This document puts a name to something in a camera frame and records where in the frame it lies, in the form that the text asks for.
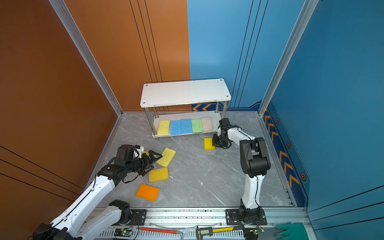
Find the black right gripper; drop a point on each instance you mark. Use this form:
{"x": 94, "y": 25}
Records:
{"x": 215, "y": 143}

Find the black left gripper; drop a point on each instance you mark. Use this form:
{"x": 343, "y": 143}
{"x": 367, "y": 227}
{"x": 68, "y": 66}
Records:
{"x": 152, "y": 157}

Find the thick yellow foam sponge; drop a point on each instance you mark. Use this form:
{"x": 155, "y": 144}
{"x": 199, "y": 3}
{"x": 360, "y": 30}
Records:
{"x": 208, "y": 144}

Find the beige foam sponge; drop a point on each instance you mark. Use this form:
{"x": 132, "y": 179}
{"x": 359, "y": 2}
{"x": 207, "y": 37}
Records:
{"x": 207, "y": 124}

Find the yellow cellulose sponge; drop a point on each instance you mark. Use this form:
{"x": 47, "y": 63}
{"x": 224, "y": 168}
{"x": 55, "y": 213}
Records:
{"x": 164, "y": 127}
{"x": 167, "y": 156}

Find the green cellulose sponge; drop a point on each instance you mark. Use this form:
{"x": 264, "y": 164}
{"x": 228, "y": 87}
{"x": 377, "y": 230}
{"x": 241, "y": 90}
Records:
{"x": 197, "y": 126}

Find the blue cellulose sponge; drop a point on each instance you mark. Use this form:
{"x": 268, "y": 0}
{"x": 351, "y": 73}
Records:
{"x": 186, "y": 126}
{"x": 175, "y": 128}

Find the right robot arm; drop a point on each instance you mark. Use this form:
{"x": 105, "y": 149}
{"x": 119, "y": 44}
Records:
{"x": 255, "y": 162}

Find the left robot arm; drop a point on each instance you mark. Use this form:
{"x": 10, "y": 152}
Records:
{"x": 72, "y": 223}

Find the white two-tier shelf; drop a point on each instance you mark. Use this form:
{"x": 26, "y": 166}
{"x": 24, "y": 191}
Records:
{"x": 210, "y": 97}

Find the orange foam sponge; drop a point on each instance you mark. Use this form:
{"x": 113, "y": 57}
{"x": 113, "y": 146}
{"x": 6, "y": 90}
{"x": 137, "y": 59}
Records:
{"x": 147, "y": 192}

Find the left circuit board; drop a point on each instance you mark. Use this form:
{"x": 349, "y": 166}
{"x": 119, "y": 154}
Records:
{"x": 126, "y": 233}

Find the circuit board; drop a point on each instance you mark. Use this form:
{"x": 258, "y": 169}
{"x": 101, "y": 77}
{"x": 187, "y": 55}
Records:
{"x": 126, "y": 233}
{"x": 257, "y": 231}

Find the digital caliper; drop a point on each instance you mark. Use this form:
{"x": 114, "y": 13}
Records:
{"x": 209, "y": 231}

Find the right circuit board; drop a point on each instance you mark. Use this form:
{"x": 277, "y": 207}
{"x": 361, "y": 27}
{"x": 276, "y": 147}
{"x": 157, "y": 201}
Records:
{"x": 257, "y": 231}

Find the green rubber glove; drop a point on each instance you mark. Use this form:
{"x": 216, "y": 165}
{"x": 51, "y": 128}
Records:
{"x": 295, "y": 231}

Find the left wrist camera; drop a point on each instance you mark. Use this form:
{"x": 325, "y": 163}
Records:
{"x": 138, "y": 151}

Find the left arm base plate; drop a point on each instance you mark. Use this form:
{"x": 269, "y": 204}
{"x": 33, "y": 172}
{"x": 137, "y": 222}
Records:
{"x": 139, "y": 216}

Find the aluminium front rail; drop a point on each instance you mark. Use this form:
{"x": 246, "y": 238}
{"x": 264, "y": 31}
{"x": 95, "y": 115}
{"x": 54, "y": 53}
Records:
{"x": 185, "y": 221}

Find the red-handled tool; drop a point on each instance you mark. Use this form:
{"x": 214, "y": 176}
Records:
{"x": 173, "y": 232}

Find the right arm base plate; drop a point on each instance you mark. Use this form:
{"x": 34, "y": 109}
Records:
{"x": 233, "y": 217}

